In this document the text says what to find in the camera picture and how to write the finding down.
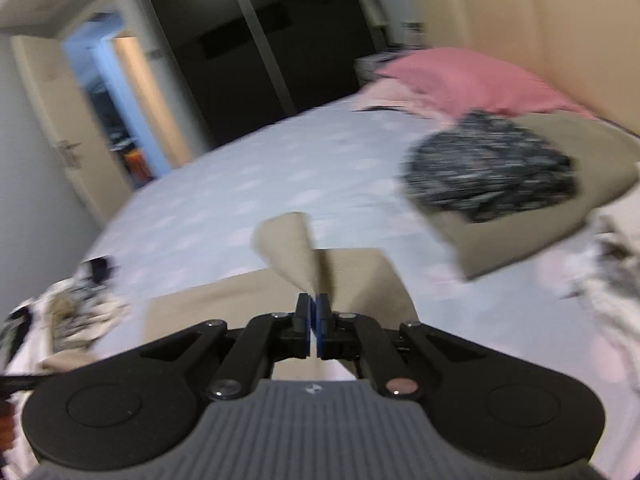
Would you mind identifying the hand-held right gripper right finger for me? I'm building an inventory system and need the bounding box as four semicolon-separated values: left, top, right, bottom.
316;292;488;402

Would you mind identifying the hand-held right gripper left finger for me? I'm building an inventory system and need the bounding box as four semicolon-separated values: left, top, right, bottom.
140;292;315;402

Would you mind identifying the beige garment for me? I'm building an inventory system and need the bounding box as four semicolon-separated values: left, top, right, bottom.
144;211;420;382

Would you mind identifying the pile of unfolded clothes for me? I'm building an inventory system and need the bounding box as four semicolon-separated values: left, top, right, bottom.
0;255;135;466

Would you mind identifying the bed with blue dotted sheet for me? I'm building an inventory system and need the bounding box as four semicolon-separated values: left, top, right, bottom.
75;91;640;480

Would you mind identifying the black and white patterned garment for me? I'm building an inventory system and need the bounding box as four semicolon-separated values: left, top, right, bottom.
399;109;577;224

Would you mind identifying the light pink pillow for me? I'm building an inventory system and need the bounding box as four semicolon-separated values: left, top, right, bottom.
351;79;453;120

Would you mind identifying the bedside table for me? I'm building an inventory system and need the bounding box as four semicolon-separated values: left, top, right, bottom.
354;49;403;82

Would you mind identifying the dark sliding wardrobe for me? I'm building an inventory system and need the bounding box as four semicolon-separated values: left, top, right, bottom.
131;0;387;150

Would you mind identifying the khaki folded garment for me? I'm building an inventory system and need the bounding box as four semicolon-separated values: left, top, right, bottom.
434;111;640;281

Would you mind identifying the white patterned crumpled garment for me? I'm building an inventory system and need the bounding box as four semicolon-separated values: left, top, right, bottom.
562;207;640;391

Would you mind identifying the beige door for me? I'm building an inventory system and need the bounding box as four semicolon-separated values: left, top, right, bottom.
10;34;135;227

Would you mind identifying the beige padded headboard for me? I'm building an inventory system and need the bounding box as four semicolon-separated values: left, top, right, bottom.
412;0;640;137

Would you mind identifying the metal door handle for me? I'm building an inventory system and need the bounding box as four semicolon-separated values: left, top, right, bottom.
54;139;84;170

